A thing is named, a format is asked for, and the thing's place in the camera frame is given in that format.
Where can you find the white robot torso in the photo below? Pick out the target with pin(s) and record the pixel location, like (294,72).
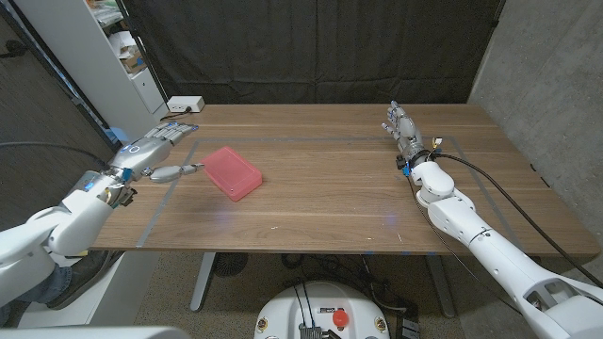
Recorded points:
(94,333)

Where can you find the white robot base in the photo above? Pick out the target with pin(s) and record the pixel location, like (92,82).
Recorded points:
(292,306)

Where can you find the green and white shelf clutter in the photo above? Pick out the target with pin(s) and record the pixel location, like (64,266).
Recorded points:
(106,14)

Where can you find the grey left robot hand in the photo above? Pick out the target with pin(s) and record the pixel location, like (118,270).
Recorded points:
(141,155)

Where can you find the white power strip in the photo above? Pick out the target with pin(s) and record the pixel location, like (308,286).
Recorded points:
(186,103)

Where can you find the dark shoe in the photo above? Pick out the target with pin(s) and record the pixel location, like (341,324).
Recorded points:
(85,278)

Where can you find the red emergency stop button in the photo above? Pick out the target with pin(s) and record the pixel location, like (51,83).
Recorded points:
(340,318)

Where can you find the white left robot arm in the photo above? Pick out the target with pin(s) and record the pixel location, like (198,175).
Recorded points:
(70,221)

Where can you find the small cardboard box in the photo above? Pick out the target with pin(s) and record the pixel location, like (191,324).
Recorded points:
(133,63)

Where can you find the grey tape outline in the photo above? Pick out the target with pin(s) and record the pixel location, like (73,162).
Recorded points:
(330,139)

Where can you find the black power adapter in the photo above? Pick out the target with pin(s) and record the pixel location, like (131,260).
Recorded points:
(407,327)

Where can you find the person's leg in jeans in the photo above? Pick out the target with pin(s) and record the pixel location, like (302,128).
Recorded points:
(52,287)

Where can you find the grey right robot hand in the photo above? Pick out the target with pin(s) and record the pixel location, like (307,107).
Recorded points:
(406,132)

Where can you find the white crumpled packaging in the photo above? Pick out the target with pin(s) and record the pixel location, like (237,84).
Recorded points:
(123,43)

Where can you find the black curtain backdrop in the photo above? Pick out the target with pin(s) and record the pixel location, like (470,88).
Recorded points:
(320,47)

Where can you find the white shelf cabinet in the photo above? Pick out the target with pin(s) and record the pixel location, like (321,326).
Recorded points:
(61,28)

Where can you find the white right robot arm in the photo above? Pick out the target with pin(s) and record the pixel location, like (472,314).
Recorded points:
(490,249)

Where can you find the grey table leg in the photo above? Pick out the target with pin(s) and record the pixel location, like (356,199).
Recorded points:
(440,287)
(202,282)

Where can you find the pink plastic pencil case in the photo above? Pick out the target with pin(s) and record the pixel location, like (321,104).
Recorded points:
(233,173)

